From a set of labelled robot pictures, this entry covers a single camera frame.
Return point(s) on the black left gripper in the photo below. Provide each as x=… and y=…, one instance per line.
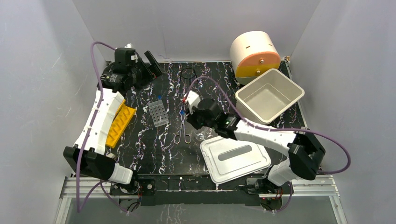
x=146, y=66

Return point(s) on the yellow test tube rack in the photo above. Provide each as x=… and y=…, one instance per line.
x=122, y=118

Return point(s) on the white bin lid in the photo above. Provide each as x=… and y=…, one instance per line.
x=228, y=159

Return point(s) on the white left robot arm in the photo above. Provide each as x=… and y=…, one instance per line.
x=88, y=154

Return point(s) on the white plastic bin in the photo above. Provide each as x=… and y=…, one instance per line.
x=267, y=97

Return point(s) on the clear plastic tube rack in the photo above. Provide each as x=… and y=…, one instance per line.
x=158, y=113

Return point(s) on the metal crucible tongs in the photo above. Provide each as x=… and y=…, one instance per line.
x=182, y=133

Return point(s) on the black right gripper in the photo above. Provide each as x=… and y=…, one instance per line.
x=190, y=119

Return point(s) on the aluminium frame rail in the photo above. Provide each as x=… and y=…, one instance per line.
x=323, y=185

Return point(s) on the cream cylindrical drawer cabinet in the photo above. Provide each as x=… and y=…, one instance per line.
x=253, y=53

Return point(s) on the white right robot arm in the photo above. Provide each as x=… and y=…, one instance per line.
x=302, y=149

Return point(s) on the small glass beaker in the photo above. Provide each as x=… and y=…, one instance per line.
x=201, y=136

